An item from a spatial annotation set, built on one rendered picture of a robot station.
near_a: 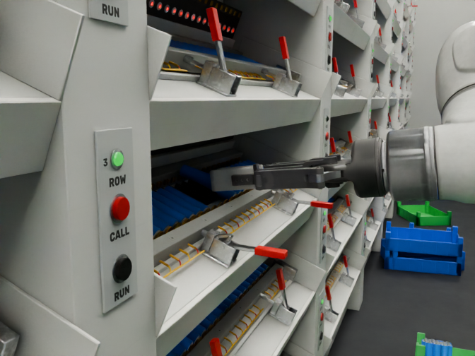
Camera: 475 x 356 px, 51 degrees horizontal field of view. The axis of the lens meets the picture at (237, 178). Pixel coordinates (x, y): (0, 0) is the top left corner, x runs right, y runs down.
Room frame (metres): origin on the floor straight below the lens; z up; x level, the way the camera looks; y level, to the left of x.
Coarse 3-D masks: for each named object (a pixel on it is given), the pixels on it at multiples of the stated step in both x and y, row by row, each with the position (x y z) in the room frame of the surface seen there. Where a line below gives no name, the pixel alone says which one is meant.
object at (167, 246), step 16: (256, 192) 0.75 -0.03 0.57; (288, 192) 0.87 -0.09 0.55; (224, 208) 0.64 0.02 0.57; (240, 208) 0.67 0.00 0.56; (256, 208) 0.72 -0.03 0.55; (192, 224) 0.55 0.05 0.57; (208, 224) 0.57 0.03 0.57; (224, 224) 0.63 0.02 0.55; (160, 240) 0.49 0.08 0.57; (176, 240) 0.50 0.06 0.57; (192, 240) 0.54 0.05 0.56; (160, 256) 0.47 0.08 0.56
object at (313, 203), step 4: (292, 196) 0.79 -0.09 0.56; (292, 200) 0.79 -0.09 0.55; (296, 200) 0.79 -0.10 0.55; (308, 204) 0.78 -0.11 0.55; (312, 204) 0.77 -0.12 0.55; (316, 204) 0.77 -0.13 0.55; (320, 204) 0.77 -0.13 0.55; (324, 204) 0.77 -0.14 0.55; (328, 204) 0.76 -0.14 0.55; (332, 204) 0.77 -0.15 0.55
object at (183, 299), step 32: (160, 160) 0.71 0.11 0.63; (256, 160) 0.98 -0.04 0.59; (288, 160) 0.96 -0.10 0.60; (320, 192) 0.93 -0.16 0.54; (256, 224) 0.69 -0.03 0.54; (288, 224) 0.74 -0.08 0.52; (192, 256) 0.53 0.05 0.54; (256, 256) 0.61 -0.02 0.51; (160, 288) 0.37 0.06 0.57; (192, 288) 0.47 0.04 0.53; (224, 288) 0.52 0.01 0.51; (160, 320) 0.37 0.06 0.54; (192, 320) 0.45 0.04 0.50; (160, 352) 0.40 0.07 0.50
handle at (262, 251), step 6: (228, 240) 0.54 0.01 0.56; (234, 246) 0.54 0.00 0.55; (240, 246) 0.54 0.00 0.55; (246, 246) 0.54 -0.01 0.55; (258, 246) 0.53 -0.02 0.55; (258, 252) 0.53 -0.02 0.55; (264, 252) 0.52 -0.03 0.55; (270, 252) 0.52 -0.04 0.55; (276, 252) 0.52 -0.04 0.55; (282, 252) 0.52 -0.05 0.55; (276, 258) 0.52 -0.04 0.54; (282, 258) 0.52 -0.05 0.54
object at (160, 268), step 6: (270, 198) 0.81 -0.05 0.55; (252, 210) 0.72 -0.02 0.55; (240, 216) 0.68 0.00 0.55; (246, 216) 0.69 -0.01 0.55; (228, 222) 0.64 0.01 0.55; (234, 222) 0.65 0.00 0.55; (228, 228) 0.63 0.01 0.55; (198, 246) 0.55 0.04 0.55; (180, 252) 0.51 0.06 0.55; (192, 252) 0.54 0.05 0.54; (180, 258) 0.51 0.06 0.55; (162, 264) 0.48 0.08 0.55; (168, 264) 0.48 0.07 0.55; (156, 270) 0.46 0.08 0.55; (162, 270) 0.47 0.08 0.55
